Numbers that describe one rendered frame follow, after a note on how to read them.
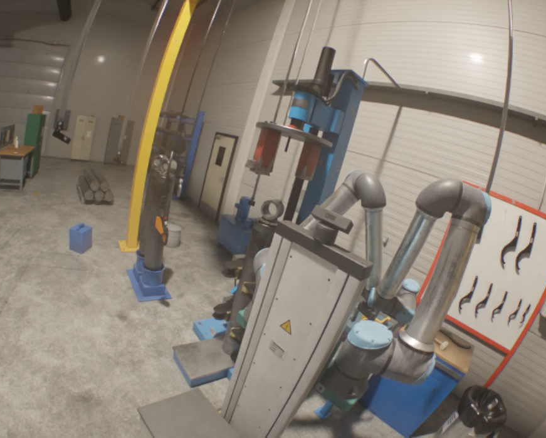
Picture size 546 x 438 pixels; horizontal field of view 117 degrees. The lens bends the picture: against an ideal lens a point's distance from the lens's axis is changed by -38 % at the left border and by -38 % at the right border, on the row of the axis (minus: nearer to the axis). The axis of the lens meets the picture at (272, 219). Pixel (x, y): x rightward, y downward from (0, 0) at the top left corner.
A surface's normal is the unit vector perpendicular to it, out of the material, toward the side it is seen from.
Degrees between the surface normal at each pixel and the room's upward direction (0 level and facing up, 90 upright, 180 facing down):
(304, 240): 90
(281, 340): 90
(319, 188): 90
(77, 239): 90
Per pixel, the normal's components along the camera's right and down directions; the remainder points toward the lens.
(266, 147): 0.48, 0.35
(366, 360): -0.31, 0.11
